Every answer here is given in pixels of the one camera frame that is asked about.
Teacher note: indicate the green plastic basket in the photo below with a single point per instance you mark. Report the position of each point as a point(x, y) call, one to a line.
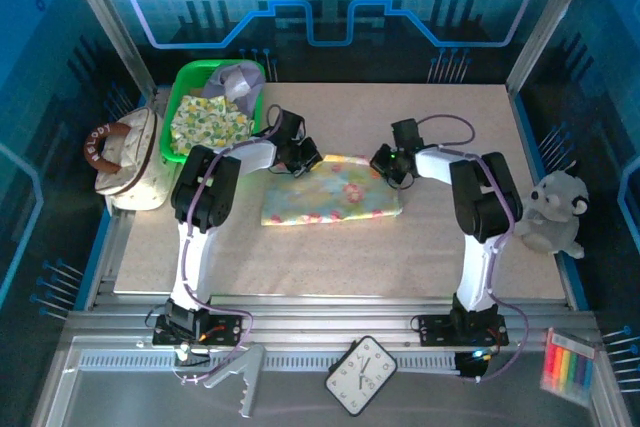
point(192, 77)

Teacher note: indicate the aluminium frame post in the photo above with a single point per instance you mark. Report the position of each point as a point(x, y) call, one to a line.
point(547, 27)
point(111, 27)

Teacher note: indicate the grey plush toy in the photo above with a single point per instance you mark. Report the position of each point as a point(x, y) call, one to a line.
point(555, 207)

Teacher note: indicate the black box with LED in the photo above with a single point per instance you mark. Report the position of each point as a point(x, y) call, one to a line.
point(467, 369)

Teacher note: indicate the pack of coloured markers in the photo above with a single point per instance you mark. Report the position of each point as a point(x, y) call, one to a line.
point(567, 367)

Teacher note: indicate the pastel floral skirt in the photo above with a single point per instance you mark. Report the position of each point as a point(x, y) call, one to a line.
point(330, 197)

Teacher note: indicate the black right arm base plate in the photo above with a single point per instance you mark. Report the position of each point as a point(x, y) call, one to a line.
point(435, 332)

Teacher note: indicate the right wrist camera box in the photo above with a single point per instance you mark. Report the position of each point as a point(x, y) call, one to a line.
point(407, 133)

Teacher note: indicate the lemon print skirt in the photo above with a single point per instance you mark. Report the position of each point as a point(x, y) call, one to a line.
point(210, 122)

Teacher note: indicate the grey toothed bracket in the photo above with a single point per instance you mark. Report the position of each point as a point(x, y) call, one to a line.
point(250, 377)

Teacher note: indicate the white analogue clock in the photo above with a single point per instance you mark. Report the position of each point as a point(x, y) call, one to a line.
point(360, 377)

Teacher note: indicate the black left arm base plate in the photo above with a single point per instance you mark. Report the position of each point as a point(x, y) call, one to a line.
point(225, 332)

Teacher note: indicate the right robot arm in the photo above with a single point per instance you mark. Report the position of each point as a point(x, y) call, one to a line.
point(475, 267)

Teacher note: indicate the lavender skirt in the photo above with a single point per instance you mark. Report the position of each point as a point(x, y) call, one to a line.
point(235, 79)

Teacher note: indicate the aluminium frame rail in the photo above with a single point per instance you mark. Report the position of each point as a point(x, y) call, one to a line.
point(325, 317)

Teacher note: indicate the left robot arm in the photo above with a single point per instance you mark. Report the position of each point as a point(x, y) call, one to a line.
point(200, 257)

